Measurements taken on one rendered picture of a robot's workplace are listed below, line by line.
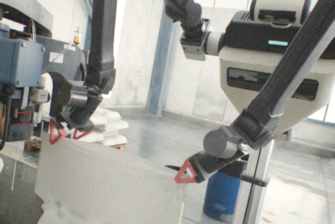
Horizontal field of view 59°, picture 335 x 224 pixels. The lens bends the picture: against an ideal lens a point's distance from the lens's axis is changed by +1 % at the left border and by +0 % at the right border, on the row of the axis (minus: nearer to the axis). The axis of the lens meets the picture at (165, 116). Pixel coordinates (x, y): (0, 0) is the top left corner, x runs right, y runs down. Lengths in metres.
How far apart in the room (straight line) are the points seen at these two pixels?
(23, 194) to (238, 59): 1.23
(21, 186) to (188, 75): 8.13
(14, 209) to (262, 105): 1.43
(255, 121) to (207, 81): 8.51
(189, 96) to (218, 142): 8.74
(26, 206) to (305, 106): 1.36
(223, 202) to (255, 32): 2.20
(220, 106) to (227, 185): 6.22
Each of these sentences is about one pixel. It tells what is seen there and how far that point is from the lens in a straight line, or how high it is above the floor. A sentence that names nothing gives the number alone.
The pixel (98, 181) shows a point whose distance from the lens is 0.86.
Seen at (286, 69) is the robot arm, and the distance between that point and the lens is 0.63.
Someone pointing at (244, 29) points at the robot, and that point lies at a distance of 1.08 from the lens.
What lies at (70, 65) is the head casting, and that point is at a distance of 1.10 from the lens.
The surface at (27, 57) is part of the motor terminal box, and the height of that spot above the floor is 1.27.
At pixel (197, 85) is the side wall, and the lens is 9.30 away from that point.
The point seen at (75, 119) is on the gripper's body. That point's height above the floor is 1.11.
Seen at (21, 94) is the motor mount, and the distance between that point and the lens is 0.74.
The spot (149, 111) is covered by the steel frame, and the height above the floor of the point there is 0.08.
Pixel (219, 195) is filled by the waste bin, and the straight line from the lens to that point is 3.02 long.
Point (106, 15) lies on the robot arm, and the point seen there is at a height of 1.41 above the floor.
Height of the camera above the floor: 1.28
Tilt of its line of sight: 7 degrees down
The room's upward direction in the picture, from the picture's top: 11 degrees clockwise
